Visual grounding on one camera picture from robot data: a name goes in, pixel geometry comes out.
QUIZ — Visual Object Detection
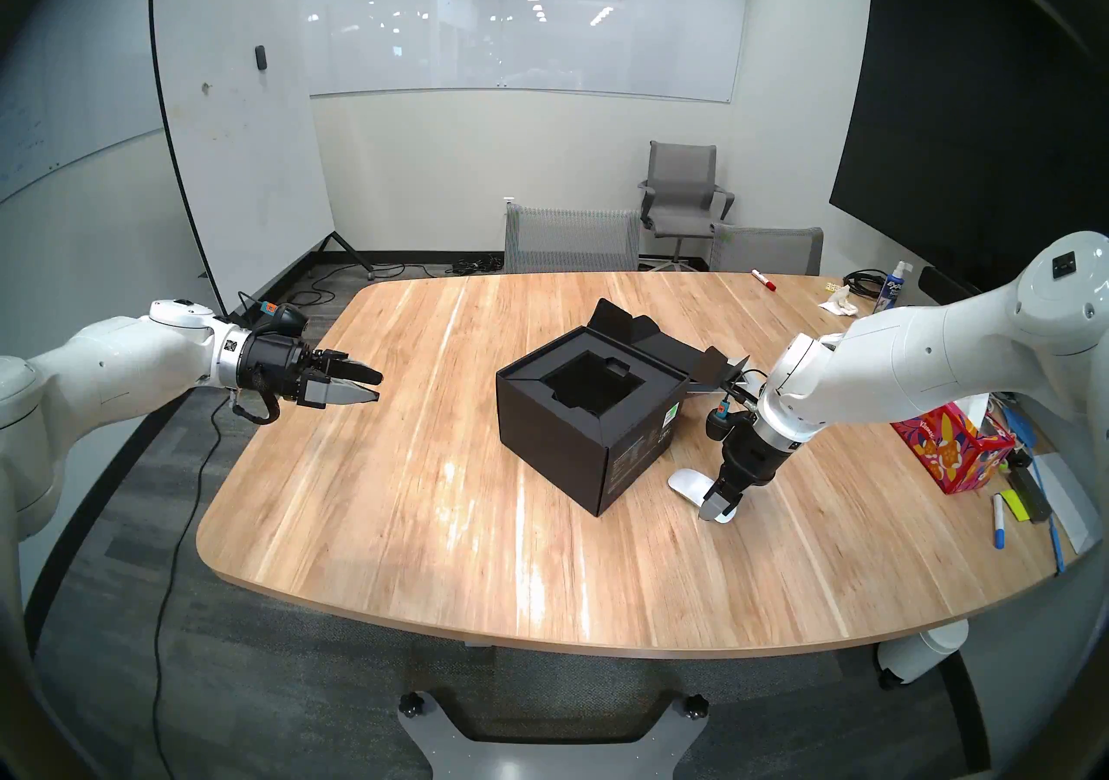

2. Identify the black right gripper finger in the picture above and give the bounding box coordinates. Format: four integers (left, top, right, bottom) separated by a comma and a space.
697, 479, 744, 524

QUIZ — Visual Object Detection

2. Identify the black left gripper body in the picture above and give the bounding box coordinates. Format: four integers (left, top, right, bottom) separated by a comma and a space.
234, 331, 310, 408

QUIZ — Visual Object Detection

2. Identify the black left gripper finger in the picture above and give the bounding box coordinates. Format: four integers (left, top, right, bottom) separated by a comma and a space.
308, 348, 385, 385
299, 376, 381, 410

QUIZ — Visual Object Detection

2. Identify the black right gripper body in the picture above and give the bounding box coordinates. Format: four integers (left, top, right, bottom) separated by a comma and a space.
716, 426, 795, 495

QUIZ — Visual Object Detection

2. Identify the white computer mouse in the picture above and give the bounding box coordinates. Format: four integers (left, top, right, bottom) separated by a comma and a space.
667, 468, 722, 519

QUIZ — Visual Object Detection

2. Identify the black cardboard box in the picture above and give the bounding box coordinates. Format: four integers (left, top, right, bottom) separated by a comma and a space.
496, 298, 751, 518

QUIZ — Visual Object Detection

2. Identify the colourful tissue box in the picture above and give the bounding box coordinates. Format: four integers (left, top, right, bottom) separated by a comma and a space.
891, 393, 1016, 496

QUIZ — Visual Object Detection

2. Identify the grey fabric chair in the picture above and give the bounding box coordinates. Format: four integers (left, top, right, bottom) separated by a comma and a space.
709, 224, 824, 277

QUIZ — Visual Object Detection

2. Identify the rolling whiteboard with stand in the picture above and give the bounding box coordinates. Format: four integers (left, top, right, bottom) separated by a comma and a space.
149, 0, 375, 320

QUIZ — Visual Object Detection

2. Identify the whiteboard cleaner spray bottle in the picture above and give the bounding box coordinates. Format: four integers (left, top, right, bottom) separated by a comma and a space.
873, 260, 914, 314

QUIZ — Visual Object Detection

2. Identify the grey mesh chair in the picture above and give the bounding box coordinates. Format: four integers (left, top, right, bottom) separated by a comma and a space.
504, 202, 642, 274

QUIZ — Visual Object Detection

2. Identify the black video bar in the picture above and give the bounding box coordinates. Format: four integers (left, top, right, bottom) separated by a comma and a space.
918, 265, 984, 304

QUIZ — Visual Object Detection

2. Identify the black whiteboard eraser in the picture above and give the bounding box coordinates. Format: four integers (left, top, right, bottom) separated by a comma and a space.
1005, 451, 1054, 524

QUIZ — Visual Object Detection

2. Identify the grey office chair with armrests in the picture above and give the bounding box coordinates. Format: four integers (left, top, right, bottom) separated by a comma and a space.
639, 141, 736, 272

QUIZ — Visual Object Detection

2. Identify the blue pen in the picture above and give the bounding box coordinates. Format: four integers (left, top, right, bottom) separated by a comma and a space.
1003, 404, 1067, 573

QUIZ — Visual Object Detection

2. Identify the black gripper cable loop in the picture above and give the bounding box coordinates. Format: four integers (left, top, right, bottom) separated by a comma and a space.
229, 388, 283, 427

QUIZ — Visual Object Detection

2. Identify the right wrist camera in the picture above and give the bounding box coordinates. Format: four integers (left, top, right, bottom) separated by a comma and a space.
705, 393, 763, 443

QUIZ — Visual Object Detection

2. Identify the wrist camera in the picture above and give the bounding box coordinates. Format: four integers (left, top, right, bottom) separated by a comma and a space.
260, 302, 311, 339
705, 393, 763, 443

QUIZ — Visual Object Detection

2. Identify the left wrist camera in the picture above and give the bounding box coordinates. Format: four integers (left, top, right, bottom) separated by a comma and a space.
260, 302, 311, 339

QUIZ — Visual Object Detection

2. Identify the grey robot base frame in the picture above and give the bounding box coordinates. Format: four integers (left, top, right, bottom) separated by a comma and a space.
397, 690, 710, 780

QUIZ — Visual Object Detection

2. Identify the black floor cable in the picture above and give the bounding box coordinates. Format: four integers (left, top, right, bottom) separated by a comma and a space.
152, 285, 343, 780

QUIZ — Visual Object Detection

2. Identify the wall glass whiteboard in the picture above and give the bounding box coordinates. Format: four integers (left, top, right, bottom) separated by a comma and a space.
0, 0, 165, 203
264, 0, 755, 104

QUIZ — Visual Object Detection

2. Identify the large black wall screen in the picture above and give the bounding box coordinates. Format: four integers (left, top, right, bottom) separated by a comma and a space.
829, 0, 1109, 296

